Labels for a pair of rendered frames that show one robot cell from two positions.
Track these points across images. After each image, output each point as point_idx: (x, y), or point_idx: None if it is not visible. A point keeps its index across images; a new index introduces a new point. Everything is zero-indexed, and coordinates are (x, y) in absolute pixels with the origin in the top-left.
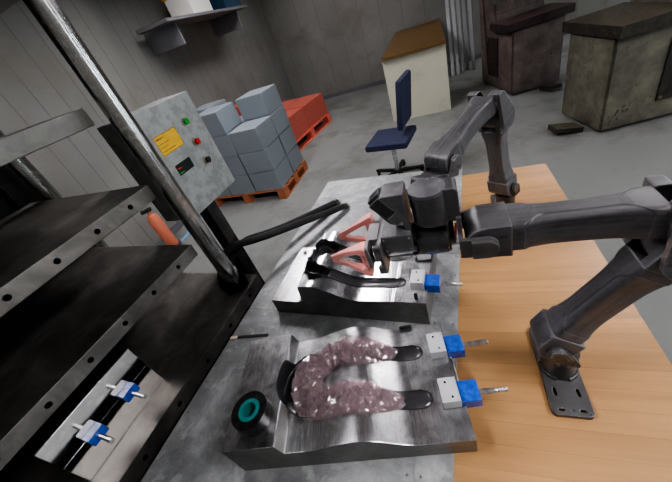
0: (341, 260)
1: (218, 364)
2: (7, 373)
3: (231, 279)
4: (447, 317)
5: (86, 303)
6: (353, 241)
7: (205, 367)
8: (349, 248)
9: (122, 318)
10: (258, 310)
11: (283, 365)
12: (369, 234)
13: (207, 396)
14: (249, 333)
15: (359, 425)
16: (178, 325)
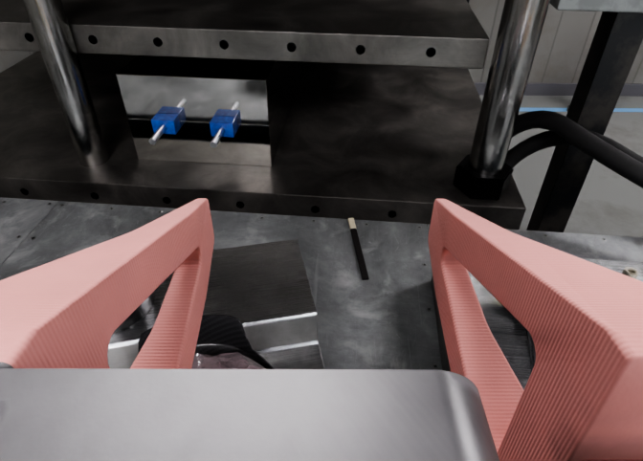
0: (180, 273)
1: (294, 221)
2: None
3: (477, 163)
4: None
5: None
6: (443, 328)
7: (304, 211)
8: (113, 252)
9: (293, 36)
10: (425, 241)
11: (227, 319)
12: (148, 406)
13: (233, 229)
14: (365, 245)
15: None
16: (370, 142)
